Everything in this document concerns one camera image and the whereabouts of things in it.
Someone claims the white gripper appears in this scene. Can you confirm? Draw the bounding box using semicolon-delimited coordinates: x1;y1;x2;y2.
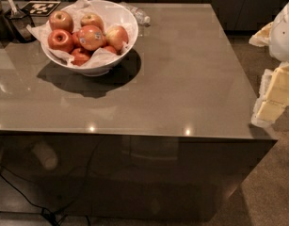
249;2;289;128

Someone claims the red-yellow apple right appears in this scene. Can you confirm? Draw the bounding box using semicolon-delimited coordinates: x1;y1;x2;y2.
105;25;129;52

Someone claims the red apple under right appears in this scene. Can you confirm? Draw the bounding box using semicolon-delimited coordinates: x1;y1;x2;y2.
104;45;117;55

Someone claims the white ceramic bowl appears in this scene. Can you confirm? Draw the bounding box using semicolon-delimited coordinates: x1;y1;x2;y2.
29;0;138;76

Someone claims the large red stickered apple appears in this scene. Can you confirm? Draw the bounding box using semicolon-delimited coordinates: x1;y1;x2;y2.
77;25;104;51

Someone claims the yellow-red apple back centre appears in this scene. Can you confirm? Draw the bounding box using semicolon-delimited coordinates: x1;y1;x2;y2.
80;13;104;30

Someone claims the small red apple front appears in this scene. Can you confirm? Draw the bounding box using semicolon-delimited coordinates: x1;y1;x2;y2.
71;48;91;66

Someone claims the red apple front left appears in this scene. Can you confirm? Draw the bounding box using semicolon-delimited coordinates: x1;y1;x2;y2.
48;29;74;53

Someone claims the red apple back left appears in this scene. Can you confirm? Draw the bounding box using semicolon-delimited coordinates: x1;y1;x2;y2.
49;10;74;33

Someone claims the clear plastic water bottle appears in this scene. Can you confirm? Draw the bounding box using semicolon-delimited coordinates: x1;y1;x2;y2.
120;2;151;26

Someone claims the white crumpled paper liner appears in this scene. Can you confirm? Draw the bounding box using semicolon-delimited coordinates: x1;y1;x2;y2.
26;0;138;76

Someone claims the black white fiducial marker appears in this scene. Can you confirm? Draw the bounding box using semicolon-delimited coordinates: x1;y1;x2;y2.
23;1;59;17

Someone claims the dark scoop with white handle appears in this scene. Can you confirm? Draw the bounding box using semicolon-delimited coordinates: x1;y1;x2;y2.
5;0;36;43

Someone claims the black floor cable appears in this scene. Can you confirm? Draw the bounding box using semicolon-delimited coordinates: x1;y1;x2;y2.
0;160;91;226

